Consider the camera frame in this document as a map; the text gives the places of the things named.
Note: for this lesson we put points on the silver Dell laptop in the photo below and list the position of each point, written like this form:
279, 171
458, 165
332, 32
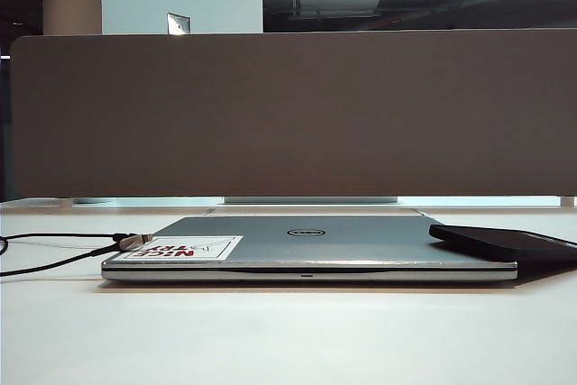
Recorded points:
360, 245

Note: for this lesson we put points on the wide silver divider bracket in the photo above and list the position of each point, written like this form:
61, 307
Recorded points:
311, 200

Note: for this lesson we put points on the white sticker with red letters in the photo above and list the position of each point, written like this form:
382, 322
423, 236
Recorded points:
216, 245

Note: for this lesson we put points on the silver wall switch plate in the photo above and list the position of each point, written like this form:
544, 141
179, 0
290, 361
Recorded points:
179, 23

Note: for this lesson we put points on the black smartphone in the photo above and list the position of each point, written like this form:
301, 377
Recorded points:
496, 243

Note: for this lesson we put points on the brown desk divider panel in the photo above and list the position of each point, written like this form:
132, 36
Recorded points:
288, 114

